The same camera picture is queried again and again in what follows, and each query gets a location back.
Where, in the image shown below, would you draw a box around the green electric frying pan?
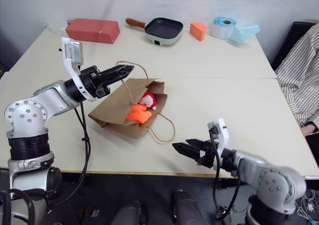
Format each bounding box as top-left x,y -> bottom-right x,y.
125,16 -> 184,47

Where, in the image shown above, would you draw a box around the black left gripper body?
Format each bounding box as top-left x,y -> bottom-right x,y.
79,65 -> 112,99

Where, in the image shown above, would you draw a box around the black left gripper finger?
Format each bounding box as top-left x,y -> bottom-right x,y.
101,72 -> 131,87
99,64 -> 135,78

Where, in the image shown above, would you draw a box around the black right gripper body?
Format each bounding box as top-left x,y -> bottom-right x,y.
196,139 -> 220,170

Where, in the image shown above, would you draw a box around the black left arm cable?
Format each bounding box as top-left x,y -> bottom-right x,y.
47,101 -> 92,213

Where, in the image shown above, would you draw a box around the brown paper bag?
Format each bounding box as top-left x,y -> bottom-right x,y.
88,61 -> 176,144

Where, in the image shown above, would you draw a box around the orange foam wedge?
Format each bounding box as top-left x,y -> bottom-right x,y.
189,22 -> 207,42

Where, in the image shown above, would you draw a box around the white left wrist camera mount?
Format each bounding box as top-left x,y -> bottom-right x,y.
61,36 -> 98,102

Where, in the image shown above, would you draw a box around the person in striped shirt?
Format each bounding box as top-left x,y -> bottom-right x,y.
274,22 -> 319,134

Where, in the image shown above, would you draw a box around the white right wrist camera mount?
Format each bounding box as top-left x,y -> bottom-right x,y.
207,118 -> 230,170

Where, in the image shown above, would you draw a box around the dark rounded shape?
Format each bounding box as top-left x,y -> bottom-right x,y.
116,201 -> 148,225
171,189 -> 205,225

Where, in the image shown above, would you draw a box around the white floor cables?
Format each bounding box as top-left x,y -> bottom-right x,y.
295,189 -> 319,225

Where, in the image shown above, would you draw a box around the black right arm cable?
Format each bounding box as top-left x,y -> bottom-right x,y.
208,127 -> 241,221

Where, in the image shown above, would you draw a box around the clear plastic wrap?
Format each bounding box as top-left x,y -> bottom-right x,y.
44,23 -> 68,37

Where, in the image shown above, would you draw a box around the person's bare hand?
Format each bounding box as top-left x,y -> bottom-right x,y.
301,124 -> 319,136

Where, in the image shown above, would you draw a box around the red rectangular box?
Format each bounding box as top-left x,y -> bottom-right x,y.
65,18 -> 121,45

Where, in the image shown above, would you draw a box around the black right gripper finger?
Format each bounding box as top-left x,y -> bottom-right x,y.
185,138 -> 208,149
171,142 -> 202,163

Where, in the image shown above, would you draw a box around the orange plush toy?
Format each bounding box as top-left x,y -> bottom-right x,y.
126,103 -> 153,124

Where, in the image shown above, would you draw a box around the white blue label roll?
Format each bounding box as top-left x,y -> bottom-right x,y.
211,16 -> 261,45

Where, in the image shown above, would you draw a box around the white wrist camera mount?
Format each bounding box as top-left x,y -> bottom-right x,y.
207,118 -> 230,170
61,36 -> 98,102

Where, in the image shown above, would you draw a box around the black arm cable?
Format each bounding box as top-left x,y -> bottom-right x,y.
208,127 -> 241,221
47,101 -> 92,213

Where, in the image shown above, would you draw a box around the black looped cable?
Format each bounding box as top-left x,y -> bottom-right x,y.
0,188 -> 36,225

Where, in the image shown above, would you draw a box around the black chair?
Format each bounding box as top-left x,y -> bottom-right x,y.
270,21 -> 318,71

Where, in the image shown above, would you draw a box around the red santa plush toy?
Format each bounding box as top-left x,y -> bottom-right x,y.
139,92 -> 158,111

